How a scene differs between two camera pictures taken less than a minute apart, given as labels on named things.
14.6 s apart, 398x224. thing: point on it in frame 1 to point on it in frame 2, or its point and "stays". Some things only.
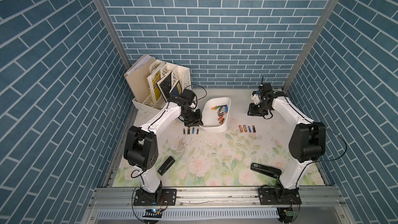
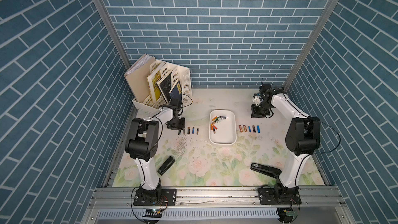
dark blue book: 176,89 stays
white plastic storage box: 215,115 to 222,127
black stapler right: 267,170 stays
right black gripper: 251,112 stays
